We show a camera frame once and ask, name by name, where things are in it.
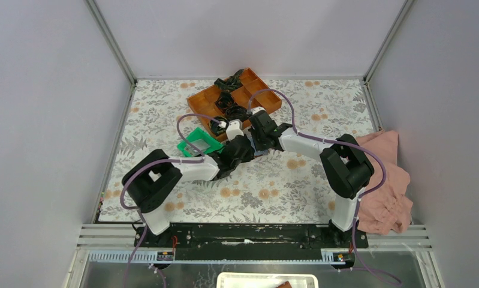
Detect green plastic card box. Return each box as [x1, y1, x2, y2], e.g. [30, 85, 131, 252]
[177, 128, 224, 157]

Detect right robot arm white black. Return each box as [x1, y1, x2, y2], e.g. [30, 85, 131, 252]
[249, 107, 375, 247]

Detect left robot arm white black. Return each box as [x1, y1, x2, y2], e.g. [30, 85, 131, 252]
[122, 132, 255, 247]

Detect orange wooden compartment tray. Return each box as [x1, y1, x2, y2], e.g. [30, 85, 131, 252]
[187, 68, 282, 121]

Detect black items in tray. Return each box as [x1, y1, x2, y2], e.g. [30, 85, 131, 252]
[214, 69, 248, 121]

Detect pink crumpled cloth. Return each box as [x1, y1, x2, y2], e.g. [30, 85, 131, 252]
[357, 130, 413, 235]

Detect black coiled cable in tray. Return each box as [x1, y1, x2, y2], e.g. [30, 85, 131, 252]
[209, 116, 231, 136]

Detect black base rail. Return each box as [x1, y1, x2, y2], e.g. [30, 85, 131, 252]
[134, 223, 369, 263]

